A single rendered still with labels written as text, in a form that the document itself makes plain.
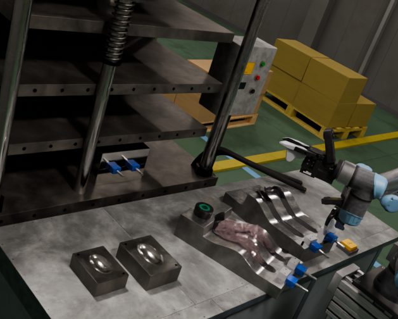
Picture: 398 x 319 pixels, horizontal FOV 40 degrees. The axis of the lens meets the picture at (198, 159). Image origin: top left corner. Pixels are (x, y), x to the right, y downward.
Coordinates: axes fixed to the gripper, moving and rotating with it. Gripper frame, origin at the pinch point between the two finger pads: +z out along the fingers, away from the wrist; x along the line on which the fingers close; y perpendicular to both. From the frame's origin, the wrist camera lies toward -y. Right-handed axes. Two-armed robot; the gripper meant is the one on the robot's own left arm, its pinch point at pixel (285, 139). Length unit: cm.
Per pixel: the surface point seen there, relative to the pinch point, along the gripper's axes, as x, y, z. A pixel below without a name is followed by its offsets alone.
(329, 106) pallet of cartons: 461, 45, 5
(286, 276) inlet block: 23, 55, -20
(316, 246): 50, 49, -26
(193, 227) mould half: 24, 54, 22
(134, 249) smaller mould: -5, 60, 35
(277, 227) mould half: 54, 50, -8
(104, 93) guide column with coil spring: 18, 16, 75
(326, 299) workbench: 92, 89, -45
